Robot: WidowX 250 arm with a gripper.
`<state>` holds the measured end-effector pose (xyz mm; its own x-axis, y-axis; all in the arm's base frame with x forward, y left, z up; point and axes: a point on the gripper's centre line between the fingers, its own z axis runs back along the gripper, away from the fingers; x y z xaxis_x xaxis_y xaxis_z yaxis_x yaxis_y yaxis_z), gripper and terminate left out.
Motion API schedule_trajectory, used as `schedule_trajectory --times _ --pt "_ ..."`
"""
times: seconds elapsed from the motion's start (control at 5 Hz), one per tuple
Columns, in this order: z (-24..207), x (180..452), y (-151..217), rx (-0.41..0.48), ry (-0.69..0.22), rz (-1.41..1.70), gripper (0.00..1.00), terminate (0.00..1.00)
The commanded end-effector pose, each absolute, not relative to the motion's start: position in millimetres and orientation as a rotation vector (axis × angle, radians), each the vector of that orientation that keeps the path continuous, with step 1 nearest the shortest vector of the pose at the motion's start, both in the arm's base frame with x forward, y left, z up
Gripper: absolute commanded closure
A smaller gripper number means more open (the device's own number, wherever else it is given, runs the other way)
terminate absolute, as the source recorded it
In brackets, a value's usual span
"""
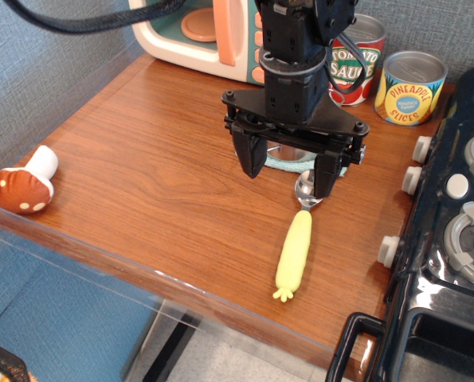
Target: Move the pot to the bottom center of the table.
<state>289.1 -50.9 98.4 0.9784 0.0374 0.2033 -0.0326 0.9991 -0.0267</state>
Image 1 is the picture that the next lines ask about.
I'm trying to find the light blue folded cloth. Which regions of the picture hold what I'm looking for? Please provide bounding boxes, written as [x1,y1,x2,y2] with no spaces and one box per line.
[264,154,347,177]

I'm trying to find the tomato sauce can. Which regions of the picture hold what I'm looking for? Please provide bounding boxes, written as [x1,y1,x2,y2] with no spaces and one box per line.
[329,14,386,106]

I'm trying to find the brown plush mushroom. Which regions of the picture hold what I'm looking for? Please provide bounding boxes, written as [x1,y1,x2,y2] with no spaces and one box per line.
[0,145,58,215]

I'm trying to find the spoon with yellow handle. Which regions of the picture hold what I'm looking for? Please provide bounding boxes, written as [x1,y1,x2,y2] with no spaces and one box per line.
[272,170,322,302]

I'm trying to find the orange black object corner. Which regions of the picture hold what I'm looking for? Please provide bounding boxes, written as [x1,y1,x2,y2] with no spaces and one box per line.
[0,347,33,382]

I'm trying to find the pineapple slices can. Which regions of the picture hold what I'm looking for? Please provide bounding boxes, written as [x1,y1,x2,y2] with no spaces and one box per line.
[374,51,448,127]

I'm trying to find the stainless steel pot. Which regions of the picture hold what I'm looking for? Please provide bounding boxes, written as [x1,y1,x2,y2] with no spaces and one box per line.
[267,141,316,162]

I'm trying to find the toy microwave oven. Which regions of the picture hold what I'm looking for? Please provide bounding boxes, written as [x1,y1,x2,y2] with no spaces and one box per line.
[132,0,264,85]

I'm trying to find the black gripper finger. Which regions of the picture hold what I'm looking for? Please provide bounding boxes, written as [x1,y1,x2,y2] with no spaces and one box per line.
[314,151,347,198]
[232,130,268,178]

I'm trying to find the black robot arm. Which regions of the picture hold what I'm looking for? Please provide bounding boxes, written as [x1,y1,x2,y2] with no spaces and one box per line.
[221,1,370,198]

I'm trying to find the black braided cable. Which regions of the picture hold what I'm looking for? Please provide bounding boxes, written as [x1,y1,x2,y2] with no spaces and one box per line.
[3,0,182,35]

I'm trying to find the black toy stove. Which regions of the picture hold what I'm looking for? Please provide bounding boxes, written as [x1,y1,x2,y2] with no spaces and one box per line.
[327,68,474,381]

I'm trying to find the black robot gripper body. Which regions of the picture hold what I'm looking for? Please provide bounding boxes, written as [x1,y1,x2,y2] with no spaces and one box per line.
[221,51,370,166]

